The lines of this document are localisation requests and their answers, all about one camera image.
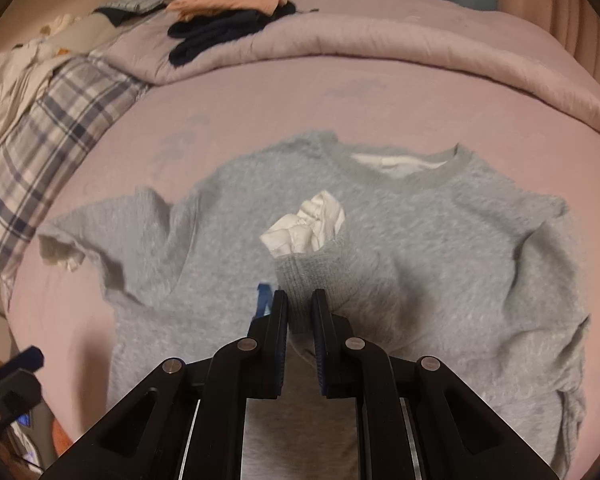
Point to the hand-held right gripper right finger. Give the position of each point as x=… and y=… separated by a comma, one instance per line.
x=321, y=345

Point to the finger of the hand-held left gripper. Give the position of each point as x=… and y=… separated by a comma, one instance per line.
x=27, y=357

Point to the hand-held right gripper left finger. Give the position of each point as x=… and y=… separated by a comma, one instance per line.
x=280, y=345

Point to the grey sweater with white lining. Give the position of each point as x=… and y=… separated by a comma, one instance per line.
x=430, y=240

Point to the dark navy folded clothes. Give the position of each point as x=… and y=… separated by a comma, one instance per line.
x=215, y=30

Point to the plaid pillow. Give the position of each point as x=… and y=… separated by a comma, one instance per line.
x=45, y=135

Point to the pink bed sheet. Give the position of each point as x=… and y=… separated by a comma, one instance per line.
x=230, y=110

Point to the white crumpled cloth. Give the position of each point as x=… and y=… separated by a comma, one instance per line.
x=10, y=80

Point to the pink quilted comforter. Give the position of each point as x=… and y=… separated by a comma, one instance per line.
x=380, y=35

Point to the blue striped cloth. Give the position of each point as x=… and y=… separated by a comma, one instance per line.
x=130, y=2

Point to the pink curtain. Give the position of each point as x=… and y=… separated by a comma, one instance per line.
x=555, y=5

